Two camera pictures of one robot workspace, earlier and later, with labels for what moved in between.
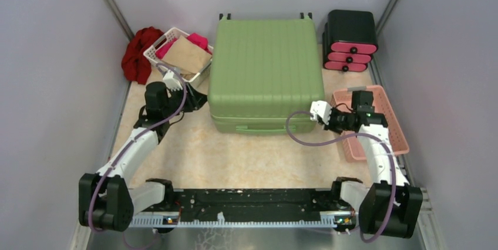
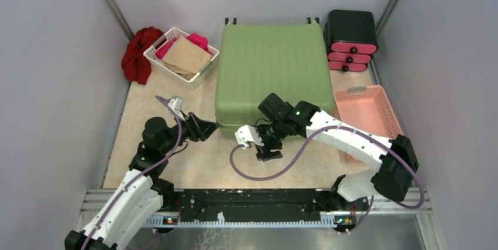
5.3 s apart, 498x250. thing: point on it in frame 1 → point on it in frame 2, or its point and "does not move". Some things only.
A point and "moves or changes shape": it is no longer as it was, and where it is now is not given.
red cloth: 134,64 does not move
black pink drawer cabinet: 349,40 does not move
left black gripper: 194,99 → 199,129
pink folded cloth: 162,51 does not move
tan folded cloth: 187,57 does not move
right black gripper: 329,127 → 265,154
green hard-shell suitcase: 263,72 moves or changes shape
